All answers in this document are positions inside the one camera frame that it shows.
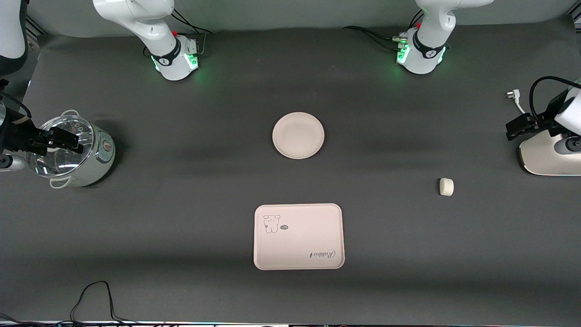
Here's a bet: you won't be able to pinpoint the round beige plate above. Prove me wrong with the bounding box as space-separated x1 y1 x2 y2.
272 112 325 160

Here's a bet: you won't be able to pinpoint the beige rectangular rabbit tray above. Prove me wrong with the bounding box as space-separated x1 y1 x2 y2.
253 203 345 271

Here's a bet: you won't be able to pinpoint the glass pot lid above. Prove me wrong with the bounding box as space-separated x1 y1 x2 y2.
26 116 94 178

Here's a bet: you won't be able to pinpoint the white toaster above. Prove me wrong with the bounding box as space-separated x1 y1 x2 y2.
517 129 581 177

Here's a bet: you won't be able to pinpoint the pale green electric pot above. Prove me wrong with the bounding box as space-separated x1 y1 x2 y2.
48 109 116 189

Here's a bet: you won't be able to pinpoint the dark grey table mat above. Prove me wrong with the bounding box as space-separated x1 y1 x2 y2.
0 16 581 326

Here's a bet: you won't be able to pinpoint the white power plug cable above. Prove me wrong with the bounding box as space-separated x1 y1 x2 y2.
506 90 528 115

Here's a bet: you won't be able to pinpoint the thin black floor cable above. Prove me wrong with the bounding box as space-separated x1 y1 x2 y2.
0 281 191 327

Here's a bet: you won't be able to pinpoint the black right arm base cables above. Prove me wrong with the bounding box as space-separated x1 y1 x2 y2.
143 8 213 59

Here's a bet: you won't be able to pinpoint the black arm base cables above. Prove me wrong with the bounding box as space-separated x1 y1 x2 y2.
342 8 426 53
143 8 213 59

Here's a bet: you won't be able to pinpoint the black left arm base cables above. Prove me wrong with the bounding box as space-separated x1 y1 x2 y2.
342 8 426 53

